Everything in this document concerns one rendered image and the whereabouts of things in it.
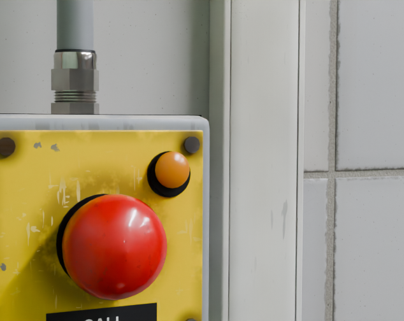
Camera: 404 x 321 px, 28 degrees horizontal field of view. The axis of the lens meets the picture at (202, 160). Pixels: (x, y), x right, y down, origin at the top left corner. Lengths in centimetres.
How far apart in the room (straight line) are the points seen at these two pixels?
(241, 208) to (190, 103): 6
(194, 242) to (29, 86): 11
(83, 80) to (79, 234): 8
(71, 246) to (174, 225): 5
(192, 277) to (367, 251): 16
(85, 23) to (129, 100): 6
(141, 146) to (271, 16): 12
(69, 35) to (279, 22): 12
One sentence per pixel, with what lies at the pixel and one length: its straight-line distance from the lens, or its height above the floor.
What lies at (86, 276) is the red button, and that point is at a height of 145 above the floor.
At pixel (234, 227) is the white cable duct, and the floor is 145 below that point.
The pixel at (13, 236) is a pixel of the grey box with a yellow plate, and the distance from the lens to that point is 31.
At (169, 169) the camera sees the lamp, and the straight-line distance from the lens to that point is 32.
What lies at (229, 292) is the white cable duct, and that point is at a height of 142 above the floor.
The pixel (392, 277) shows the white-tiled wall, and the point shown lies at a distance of 49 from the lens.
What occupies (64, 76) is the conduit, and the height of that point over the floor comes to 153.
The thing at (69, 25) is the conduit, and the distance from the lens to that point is 35.
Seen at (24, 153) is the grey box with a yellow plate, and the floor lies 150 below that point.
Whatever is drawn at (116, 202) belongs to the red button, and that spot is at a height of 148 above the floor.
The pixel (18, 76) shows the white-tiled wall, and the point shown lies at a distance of 38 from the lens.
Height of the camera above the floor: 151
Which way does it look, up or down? 3 degrees down
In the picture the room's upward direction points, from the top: straight up
